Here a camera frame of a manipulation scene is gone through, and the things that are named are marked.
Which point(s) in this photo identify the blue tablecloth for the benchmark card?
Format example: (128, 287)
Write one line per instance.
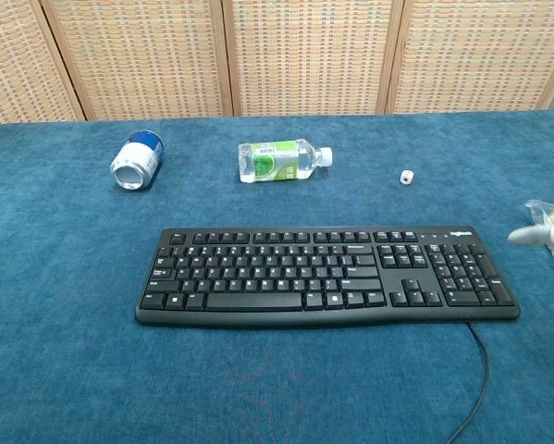
(73, 300)

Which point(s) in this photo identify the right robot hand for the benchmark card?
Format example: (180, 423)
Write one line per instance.
(528, 234)

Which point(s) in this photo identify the clear green-label water bottle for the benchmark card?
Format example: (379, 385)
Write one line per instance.
(281, 161)

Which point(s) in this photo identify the blue white soda can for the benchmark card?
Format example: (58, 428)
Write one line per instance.
(138, 162)

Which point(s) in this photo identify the clear plastic snack packet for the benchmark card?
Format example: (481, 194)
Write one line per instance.
(542, 213)

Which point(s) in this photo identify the woven folding screen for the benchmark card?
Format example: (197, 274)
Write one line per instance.
(276, 55)

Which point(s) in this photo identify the black keyboard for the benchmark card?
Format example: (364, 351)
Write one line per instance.
(323, 277)

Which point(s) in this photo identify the small white die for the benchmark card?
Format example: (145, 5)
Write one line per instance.
(406, 176)

